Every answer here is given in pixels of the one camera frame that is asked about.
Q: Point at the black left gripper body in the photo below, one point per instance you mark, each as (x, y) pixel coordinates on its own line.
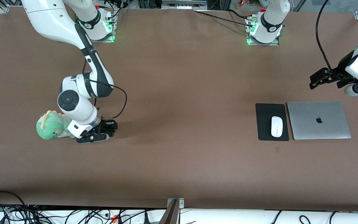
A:
(341, 69)

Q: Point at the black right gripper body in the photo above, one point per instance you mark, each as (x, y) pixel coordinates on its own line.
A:
(106, 123)

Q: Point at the white computer mouse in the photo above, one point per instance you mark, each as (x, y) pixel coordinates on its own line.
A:
(277, 127)

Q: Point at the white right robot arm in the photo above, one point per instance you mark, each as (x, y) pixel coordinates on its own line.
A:
(76, 105)

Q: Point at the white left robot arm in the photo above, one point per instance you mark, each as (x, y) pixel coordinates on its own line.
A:
(272, 18)

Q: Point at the black mouse pad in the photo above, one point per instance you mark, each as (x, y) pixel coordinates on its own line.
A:
(263, 121)

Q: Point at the silver closed laptop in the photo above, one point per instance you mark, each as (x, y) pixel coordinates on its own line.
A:
(318, 127)

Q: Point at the green dinosaur plush toy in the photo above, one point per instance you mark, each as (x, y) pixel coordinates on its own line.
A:
(50, 127)

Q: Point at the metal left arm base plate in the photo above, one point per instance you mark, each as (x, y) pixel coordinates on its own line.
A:
(263, 44)

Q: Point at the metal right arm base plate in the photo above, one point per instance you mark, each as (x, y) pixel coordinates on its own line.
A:
(103, 40)

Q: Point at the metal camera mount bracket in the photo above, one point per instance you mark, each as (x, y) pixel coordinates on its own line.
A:
(180, 202)

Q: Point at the dark camera mount pole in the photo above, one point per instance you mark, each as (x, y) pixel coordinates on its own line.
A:
(169, 214)

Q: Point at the silver aluminium frame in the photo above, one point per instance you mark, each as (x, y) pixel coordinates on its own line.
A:
(183, 3)

